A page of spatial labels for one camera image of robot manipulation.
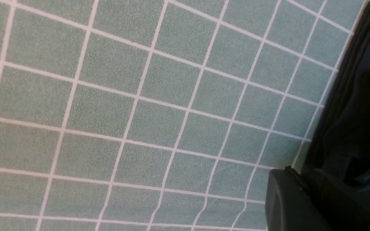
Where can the dark gray long-sleeved shirt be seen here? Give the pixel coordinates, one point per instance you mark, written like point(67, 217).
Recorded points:
point(341, 143)

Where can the green checkered table cloth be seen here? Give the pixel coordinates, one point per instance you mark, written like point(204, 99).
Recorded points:
point(158, 115)

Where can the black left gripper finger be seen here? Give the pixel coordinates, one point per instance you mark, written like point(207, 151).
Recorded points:
point(313, 201)

